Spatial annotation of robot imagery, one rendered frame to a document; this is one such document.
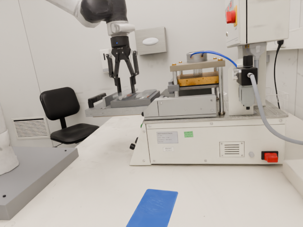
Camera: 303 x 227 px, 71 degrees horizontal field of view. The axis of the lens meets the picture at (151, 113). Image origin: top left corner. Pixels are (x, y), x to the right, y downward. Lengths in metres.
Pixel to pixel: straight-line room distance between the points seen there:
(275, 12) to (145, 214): 0.65
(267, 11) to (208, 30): 1.67
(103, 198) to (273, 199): 0.47
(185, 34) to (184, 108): 1.70
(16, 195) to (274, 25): 0.89
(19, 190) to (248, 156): 0.73
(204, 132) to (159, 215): 0.31
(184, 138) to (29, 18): 2.53
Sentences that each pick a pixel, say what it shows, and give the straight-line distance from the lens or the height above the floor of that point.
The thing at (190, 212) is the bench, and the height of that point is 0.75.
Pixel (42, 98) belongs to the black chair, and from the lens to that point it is 2.50.
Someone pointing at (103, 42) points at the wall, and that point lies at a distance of 2.54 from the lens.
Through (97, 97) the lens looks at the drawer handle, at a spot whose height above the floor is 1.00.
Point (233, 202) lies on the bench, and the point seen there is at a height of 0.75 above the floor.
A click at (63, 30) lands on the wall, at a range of 2.75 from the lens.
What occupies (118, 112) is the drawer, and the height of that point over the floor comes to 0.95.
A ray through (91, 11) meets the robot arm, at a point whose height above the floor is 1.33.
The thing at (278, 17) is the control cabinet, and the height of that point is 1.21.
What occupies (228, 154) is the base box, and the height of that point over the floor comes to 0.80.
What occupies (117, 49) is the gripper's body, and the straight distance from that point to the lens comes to 0.92.
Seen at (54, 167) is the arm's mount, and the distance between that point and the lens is 0.89.
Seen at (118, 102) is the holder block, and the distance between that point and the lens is 0.85.
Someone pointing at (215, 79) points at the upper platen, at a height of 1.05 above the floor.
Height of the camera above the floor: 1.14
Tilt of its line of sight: 14 degrees down
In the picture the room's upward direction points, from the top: 7 degrees counter-clockwise
